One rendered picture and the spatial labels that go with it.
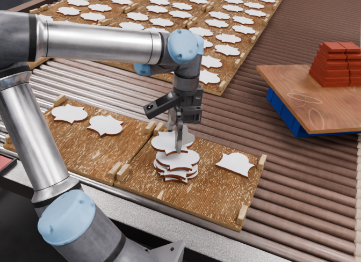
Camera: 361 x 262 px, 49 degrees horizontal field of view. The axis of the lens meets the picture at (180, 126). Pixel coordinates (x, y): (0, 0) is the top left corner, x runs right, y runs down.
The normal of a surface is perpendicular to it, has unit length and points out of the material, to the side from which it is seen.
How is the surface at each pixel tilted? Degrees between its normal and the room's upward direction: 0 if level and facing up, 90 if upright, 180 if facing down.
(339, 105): 0
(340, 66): 90
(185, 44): 54
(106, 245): 47
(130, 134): 0
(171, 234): 0
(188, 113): 90
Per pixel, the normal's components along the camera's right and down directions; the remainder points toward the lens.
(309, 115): 0.10, -0.82
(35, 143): 0.40, -0.03
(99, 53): 0.33, 0.68
